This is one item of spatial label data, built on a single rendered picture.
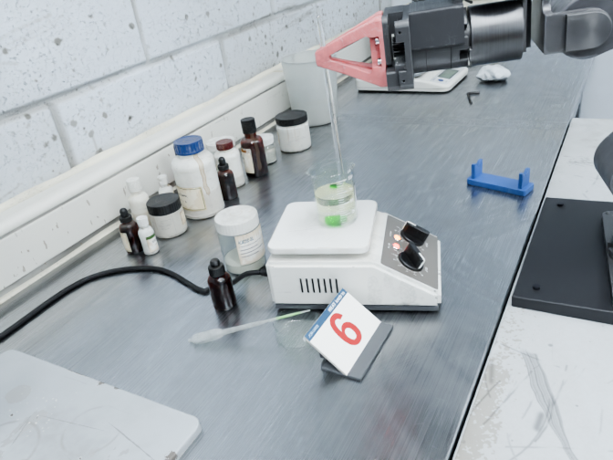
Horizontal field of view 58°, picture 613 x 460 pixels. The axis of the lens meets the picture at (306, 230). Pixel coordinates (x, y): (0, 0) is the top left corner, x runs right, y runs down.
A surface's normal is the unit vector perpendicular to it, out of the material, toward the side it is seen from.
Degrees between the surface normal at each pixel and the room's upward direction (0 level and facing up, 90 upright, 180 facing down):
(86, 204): 90
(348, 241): 0
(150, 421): 0
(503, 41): 100
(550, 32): 90
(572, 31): 90
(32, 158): 90
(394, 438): 0
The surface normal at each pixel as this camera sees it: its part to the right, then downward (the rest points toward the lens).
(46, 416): -0.13, -0.87
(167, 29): 0.87, 0.13
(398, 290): -0.19, 0.50
